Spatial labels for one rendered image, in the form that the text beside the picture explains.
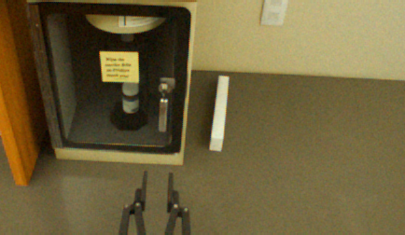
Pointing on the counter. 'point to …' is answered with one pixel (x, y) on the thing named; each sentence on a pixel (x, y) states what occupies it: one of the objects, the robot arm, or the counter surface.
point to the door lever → (163, 106)
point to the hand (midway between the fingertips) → (157, 190)
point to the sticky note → (119, 66)
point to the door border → (44, 73)
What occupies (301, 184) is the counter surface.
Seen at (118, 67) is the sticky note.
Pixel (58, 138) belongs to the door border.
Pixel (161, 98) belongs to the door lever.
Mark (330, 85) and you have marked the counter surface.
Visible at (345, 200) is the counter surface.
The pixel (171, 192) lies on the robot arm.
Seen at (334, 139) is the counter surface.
